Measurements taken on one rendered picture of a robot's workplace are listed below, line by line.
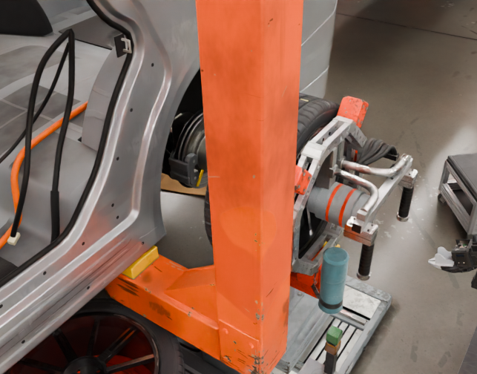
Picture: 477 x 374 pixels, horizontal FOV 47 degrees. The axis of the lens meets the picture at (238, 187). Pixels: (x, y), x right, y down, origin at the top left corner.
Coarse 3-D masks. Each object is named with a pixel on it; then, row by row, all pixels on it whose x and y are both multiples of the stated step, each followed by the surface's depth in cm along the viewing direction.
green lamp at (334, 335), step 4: (332, 328) 170; (336, 328) 170; (328, 332) 169; (332, 332) 169; (336, 332) 169; (340, 332) 169; (328, 336) 169; (332, 336) 168; (336, 336) 168; (340, 336) 169; (328, 340) 170; (332, 340) 169; (336, 340) 168; (340, 340) 171; (336, 344) 169
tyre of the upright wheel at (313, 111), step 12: (300, 96) 185; (312, 96) 188; (300, 108) 178; (312, 108) 176; (324, 108) 180; (336, 108) 188; (300, 120) 172; (312, 120) 174; (324, 120) 183; (300, 132) 170; (312, 132) 177; (300, 144) 173; (204, 204) 180; (204, 216) 182; (324, 228) 220; (312, 240) 213; (300, 252) 207
